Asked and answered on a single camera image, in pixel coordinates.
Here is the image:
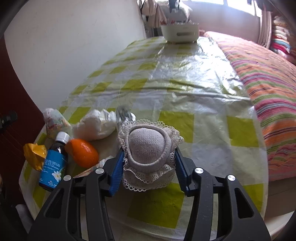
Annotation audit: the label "red white paper packet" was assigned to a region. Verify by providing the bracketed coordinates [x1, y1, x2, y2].
[74, 166, 99, 179]

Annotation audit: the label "bed with striped sheet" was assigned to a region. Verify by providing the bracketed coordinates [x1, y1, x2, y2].
[202, 31, 296, 182]

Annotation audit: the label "stack of folded blankets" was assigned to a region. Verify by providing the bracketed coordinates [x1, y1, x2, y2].
[269, 15, 296, 64]

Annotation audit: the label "white storage basket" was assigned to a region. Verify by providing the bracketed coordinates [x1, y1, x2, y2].
[160, 22, 200, 44]

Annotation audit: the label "grey lace-trimmed sock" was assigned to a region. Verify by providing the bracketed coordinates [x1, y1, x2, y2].
[117, 119, 184, 192]

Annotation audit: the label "patterned plastic wrapper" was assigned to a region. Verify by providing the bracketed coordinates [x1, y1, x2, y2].
[43, 108, 72, 139]

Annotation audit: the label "striped hanging towels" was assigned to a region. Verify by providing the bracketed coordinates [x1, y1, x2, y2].
[141, 0, 167, 28]

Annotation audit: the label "orange fruit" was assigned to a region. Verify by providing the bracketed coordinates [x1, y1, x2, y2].
[65, 138, 99, 168]

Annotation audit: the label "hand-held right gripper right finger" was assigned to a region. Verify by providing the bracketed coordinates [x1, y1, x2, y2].
[174, 147, 271, 241]

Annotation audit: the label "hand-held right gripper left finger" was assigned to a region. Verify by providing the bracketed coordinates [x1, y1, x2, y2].
[27, 149, 125, 241]

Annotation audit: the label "crumpled white tissue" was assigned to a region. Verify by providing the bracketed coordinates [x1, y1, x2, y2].
[99, 156, 115, 167]

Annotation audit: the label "white crumpled plastic bag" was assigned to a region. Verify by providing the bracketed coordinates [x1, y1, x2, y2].
[73, 109, 117, 141]

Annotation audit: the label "blue bottle with white cap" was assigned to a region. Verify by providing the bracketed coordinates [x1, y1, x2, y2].
[38, 131, 70, 192]

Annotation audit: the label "pink curtain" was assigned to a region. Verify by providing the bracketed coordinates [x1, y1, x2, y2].
[258, 7, 274, 49]

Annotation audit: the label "brown wooden door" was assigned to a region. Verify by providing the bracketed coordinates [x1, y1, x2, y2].
[0, 35, 45, 209]

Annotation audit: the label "clear crumpled plastic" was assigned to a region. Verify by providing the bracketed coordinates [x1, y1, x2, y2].
[116, 107, 137, 126]

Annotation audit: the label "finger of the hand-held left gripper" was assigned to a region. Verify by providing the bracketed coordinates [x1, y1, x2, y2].
[0, 111, 18, 133]

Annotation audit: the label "gold foil wrapper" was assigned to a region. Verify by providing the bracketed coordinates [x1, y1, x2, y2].
[23, 143, 48, 171]

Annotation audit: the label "white washing machine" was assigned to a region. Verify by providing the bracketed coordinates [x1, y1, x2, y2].
[159, 0, 192, 24]

